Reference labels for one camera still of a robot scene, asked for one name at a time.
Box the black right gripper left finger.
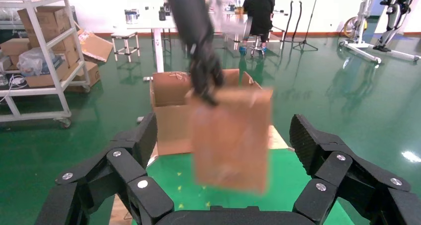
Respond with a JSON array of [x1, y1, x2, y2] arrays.
[[34, 112, 174, 225]]

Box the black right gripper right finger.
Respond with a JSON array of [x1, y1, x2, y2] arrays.
[[289, 114, 421, 225]]

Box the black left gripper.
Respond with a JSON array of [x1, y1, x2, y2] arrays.
[[167, 0, 226, 107]]

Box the large open cardboard carton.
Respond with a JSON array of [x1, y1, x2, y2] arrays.
[[149, 69, 264, 157]]

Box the printed cardboard box on floor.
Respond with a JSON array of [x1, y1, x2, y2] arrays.
[[66, 61, 101, 93]]

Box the open flapped cardboard box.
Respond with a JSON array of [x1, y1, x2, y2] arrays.
[[76, 29, 115, 65]]

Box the long cardboard box on cart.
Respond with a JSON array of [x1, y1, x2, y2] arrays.
[[24, 57, 71, 88]]

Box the small cardboard box on cart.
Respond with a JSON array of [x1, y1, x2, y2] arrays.
[[0, 38, 32, 57]]

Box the big cardboard box on cart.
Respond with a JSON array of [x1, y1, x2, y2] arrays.
[[17, 5, 71, 40]]

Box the metal swivel stool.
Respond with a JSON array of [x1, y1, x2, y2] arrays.
[[245, 32, 274, 58]]

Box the white table with leg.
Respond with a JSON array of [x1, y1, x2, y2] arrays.
[[126, 17, 179, 82]]

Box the large green table cloth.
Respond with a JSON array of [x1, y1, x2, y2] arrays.
[[131, 149, 356, 225]]

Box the seated person in black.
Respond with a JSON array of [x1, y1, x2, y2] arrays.
[[238, 0, 276, 57]]

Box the white work desk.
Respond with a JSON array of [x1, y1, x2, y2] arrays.
[[210, 6, 289, 51]]

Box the white metal shelf cart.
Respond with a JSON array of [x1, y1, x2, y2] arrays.
[[0, 0, 91, 129]]

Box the black curved stand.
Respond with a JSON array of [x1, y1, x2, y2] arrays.
[[292, 0, 303, 42], [282, 0, 294, 42]]

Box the metal cans on table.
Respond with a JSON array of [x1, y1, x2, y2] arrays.
[[124, 8, 141, 24]]

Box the black tripod microphone stand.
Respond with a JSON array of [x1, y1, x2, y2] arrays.
[[292, 0, 323, 52]]

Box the clear plastic bag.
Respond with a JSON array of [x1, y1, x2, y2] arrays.
[[16, 47, 64, 78]]

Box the yellow wheel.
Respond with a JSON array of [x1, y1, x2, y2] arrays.
[[343, 15, 369, 40]]

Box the exoskeleton legs on stand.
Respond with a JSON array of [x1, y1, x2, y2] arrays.
[[373, 0, 419, 53]]

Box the small white frame stool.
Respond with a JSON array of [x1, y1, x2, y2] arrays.
[[110, 31, 141, 63]]

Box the white cable bundle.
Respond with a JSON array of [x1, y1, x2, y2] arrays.
[[0, 73, 29, 103]]

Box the white floor stand frame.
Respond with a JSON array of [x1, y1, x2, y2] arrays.
[[339, 0, 421, 65]]

